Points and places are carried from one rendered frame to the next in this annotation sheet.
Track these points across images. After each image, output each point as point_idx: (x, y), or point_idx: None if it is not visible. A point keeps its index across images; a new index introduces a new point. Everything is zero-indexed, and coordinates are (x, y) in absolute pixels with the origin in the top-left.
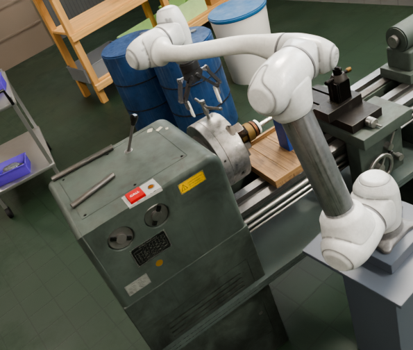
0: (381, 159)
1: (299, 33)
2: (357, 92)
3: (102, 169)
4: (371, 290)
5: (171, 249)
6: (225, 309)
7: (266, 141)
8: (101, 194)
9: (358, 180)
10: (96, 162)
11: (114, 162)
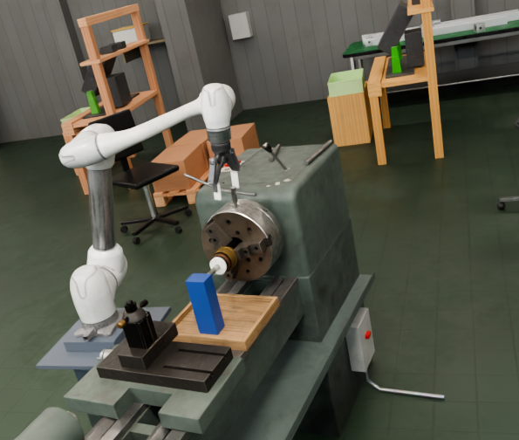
0: None
1: (83, 138)
2: (122, 354)
3: (292, 159)
4: None
5: None
6: None
7: (248, 326)
8: (265, 156)
9: (96, 266)
10: (306, 158)
11: (288, 163)
